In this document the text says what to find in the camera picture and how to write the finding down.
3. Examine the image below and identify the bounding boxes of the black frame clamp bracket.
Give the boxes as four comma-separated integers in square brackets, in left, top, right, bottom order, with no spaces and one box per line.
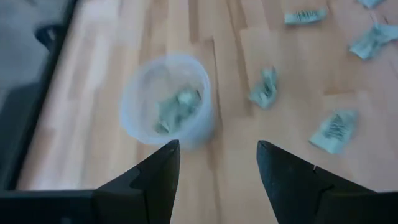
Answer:
[34,24,68,47]

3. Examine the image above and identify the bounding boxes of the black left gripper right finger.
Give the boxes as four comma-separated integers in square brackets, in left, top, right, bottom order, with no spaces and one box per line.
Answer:
[256,139,377,224]

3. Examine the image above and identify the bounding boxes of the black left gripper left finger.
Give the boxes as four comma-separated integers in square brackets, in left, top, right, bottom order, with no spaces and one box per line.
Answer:
[93,139,181,224]

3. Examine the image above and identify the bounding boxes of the clear plastic cup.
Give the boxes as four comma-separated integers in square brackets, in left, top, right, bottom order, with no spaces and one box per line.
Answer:
[119,53,216,150]

